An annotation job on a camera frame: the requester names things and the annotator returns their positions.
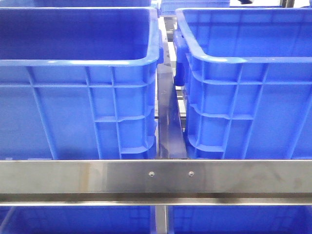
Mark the blue crate front left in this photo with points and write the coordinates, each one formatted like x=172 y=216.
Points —
x=78 y=82

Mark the blue crate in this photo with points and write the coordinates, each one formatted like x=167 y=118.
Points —
x=168 y=7
x=78 y=82
x=240 y=219
x=92 y=3
x=246 y=75
x=80 y=220

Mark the blue crate front right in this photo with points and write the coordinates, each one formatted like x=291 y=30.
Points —
x=246 y=75

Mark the blue crate lower left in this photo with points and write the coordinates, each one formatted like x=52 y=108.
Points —
x=80 y=220

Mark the blue crate rear right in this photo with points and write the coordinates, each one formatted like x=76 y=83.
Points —
x=168 y=7

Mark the blue crate lower right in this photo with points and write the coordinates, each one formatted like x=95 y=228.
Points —
x=240 y=219

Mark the blue crate rear left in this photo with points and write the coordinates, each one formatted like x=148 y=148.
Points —
x=92 y=3

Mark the steel shelf front rail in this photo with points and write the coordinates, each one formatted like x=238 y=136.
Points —
x=155 y=182

